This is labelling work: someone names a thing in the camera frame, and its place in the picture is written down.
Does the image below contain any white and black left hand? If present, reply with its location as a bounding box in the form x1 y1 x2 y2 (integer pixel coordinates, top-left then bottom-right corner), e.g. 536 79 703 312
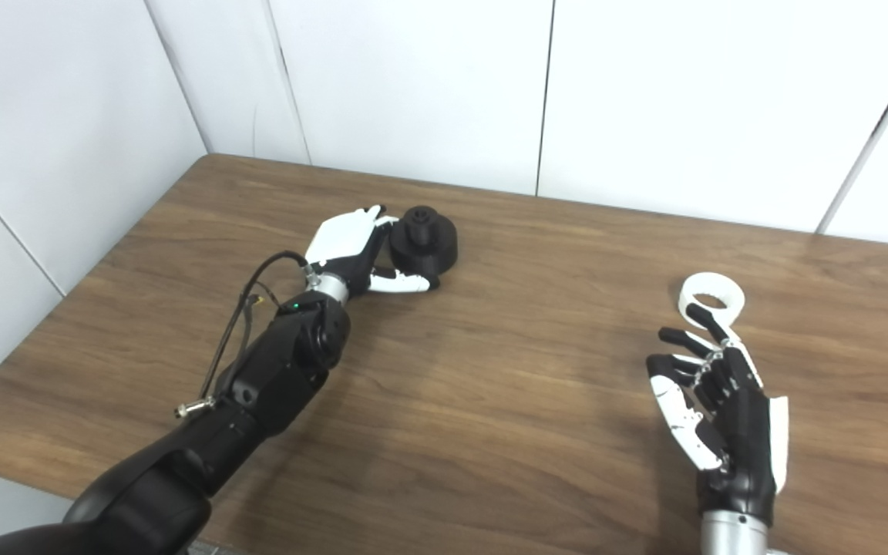
304 204 441 299

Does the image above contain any white and black right hand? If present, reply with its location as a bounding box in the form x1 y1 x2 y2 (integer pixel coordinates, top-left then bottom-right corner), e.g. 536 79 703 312
646 303 790 517

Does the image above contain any round black part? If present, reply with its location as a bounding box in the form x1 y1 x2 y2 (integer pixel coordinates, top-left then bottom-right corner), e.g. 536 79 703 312
388 205 460 284

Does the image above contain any white plastic ring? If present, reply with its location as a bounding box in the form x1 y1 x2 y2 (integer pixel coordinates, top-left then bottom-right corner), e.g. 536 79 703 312
678 273 745 325

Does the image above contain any thin left arm wire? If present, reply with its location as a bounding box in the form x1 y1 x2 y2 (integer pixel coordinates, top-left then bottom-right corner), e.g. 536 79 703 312
213 279 266 386

